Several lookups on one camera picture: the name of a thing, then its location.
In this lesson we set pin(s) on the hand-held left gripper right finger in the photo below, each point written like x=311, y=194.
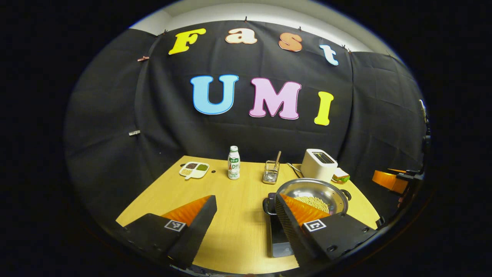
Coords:
x=294, y=238

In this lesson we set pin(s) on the white drink bottle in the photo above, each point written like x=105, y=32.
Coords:
x=233, y=165

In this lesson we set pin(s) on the steel pot with soybeans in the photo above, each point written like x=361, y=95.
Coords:
x=311, y=190

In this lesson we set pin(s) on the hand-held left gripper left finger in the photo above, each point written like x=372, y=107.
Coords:
x=194, y=238

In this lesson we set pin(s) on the white toaster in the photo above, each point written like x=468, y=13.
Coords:
x=317, y=167

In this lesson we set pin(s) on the white divided bean dish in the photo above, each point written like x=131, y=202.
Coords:
x=194, y=169

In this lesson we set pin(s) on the sandwich on plate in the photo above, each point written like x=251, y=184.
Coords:
x=340, y=177

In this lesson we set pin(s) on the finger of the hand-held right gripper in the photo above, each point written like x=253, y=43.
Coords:
x=388, y=181

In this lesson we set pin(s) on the black induction cooktop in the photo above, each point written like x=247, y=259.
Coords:
x=278, y=238

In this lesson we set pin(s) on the red cloth clip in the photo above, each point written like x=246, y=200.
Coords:
x=143, y=59

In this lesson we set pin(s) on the silver cloth clip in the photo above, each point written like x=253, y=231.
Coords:
x=134, y=132

